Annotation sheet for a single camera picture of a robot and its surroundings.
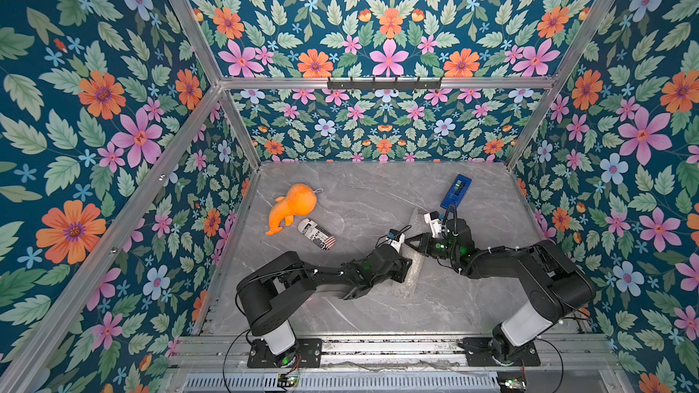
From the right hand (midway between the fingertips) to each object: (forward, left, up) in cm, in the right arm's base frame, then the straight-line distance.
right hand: (412, 238), depth 89 cm
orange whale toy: (+14, +40, +1) cm, 43 cm away
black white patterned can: (+2, +33, -3) cm, 33 cm away
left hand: (-8, 0, -1) cm, 8 cm away
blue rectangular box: (+22, -19, -2) cm, 29 cm away
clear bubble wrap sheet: (+4, -2, +1) cm, 4 cm away
